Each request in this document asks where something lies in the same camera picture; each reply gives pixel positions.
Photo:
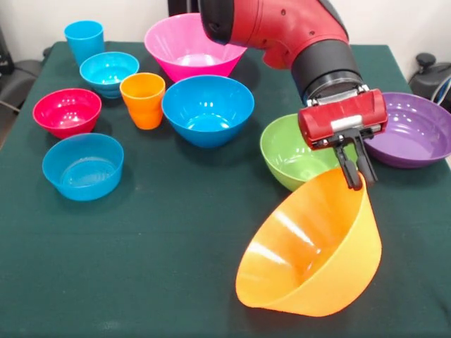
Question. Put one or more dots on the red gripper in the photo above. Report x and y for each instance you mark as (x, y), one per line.
(338, 112)

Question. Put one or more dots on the large orange bowl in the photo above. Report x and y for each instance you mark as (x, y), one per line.
(334, 281)

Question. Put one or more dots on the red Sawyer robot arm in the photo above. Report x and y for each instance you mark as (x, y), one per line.
(282, 28)

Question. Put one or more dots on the purple bowl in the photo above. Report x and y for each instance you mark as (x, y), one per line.
(415, 141)

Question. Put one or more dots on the green bowl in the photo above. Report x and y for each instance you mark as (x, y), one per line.
(282, 155)

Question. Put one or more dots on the large pink bowl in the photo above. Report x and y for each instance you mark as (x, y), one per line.
(183, 67)

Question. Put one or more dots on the orange cup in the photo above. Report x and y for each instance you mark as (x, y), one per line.
(142, 109)

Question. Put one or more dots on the dark green tablecloth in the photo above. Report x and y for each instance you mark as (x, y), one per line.
(141, 246)

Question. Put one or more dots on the small ribbed cyan bowl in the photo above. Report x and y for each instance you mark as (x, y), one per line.
(105, 70)

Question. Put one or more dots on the translucent blue bowl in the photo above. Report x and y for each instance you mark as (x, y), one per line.
(82, 169)

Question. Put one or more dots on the small crimson bowl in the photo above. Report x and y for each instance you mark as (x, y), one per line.
(67, 112)

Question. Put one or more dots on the blue cup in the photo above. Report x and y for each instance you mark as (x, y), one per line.
(84, 42)

